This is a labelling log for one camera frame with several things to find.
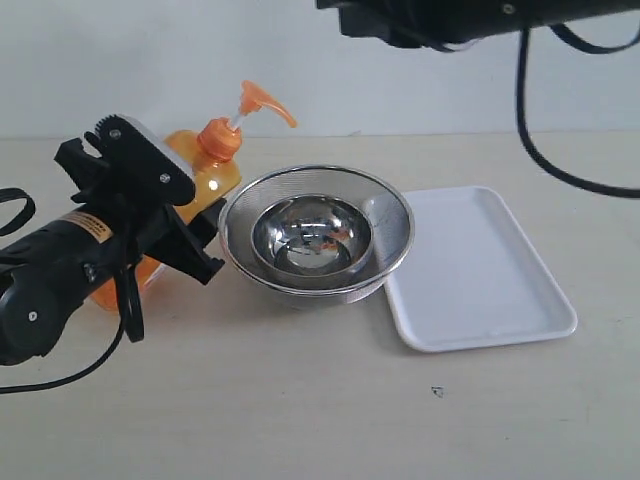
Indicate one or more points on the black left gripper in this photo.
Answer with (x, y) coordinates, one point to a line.
(151, 227)

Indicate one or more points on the orange dish soap pump bottle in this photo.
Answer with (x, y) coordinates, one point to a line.
(210, 152)

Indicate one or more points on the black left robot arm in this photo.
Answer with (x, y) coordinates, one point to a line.
(48, 274)

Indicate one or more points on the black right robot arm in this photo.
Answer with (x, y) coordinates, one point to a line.
(451, 25)

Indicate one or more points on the small stainless steel bowl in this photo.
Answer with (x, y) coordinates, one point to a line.
(312, 235)

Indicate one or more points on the steel mesh strainer bowl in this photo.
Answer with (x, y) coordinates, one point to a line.
(387, 209)

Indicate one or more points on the white rectangular plastic tray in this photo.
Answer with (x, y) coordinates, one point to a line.
(472, 278)

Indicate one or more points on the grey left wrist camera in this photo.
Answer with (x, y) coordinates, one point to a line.
(122, 157)

